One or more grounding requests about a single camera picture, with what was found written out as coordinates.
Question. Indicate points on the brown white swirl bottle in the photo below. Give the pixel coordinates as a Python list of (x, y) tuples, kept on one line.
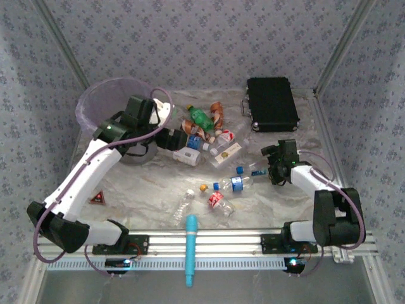
[(216, 111)]

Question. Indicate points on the grey waste bin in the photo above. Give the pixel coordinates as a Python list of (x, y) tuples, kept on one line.
[(139, 156)]

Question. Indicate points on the large clear bottle gold emblem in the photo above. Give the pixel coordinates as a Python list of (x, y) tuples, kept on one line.
[(226, 155)]

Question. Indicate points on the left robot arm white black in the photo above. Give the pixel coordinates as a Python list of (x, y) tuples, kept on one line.
[(79, 177)]

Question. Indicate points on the grey metal panel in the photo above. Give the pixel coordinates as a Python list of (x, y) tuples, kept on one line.
[(253, 288)]

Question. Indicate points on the aluminium corner post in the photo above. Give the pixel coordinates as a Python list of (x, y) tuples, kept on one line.
[(63, 44), (344, 44)]

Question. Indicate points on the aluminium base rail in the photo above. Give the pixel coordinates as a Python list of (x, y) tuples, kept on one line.
[(221, 244)]

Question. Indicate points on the red triangle sticker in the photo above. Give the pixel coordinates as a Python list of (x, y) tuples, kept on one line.
[(97, 198)]

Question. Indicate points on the small circuit board with LED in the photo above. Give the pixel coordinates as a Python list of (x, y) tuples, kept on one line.
[(295, 266), (117, 263)]

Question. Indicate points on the red label yellow cap bottle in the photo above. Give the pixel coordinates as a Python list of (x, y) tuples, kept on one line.
[(215, 199)]

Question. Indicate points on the turquoise pen-shaped tool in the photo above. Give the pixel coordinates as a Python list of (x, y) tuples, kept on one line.
[(191, 240)]

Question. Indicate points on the white label red band bottle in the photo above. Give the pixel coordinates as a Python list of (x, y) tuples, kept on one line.
[(188, 155)]

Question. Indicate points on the green bottle yellow cap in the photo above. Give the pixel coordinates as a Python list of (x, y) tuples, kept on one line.
[(201, 118)]

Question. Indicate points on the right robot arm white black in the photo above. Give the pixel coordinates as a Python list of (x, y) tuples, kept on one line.
[(303, 179)]

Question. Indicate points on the brown label bottle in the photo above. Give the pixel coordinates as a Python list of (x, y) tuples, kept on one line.
[(193, 128)]

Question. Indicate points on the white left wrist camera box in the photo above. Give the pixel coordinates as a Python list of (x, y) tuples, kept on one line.
[(163, 109)]

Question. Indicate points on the slim clear bottle white cap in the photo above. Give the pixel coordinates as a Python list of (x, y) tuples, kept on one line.
[(183, 206)]

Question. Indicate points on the aluminium frame strut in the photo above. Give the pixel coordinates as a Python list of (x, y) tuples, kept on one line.
[(31, 282), (379, 282)]

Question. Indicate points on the purple translucent bin bag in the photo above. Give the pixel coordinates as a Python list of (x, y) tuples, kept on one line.
[(104, 95)]

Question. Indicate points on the white metal bracket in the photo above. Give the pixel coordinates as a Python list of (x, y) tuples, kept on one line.
[(342, 255)]

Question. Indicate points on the black hard case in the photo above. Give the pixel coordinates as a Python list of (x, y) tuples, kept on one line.
[(272, 104)]

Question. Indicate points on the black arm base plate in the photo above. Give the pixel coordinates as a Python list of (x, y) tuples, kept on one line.
[(142, 244), (269, 244)]

